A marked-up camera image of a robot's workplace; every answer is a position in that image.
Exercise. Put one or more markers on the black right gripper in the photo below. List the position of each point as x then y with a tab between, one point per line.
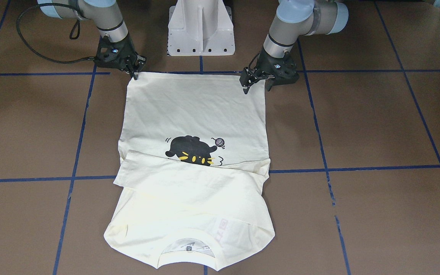
127	50

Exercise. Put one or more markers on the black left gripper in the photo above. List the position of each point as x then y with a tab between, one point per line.
265	65

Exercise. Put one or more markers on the cream long-sleeve cat shirt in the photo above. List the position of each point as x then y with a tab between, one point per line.
194	157

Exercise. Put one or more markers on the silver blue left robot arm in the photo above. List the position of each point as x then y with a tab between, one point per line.
295	18

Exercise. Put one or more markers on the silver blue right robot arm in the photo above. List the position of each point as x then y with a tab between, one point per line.
105	14

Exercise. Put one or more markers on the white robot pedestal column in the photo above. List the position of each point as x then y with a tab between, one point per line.
200	28

